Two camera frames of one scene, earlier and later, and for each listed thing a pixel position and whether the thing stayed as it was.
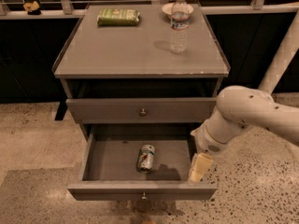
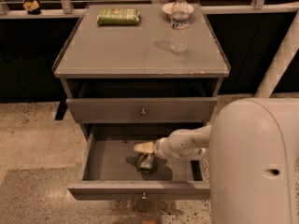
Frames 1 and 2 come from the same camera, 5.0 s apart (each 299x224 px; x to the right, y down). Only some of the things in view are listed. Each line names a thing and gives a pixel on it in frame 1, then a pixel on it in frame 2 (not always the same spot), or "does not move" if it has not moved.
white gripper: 206,143 -> 161,147
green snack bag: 118,17 does not move
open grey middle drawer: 140,161 does not move
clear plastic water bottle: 179,22 does not move
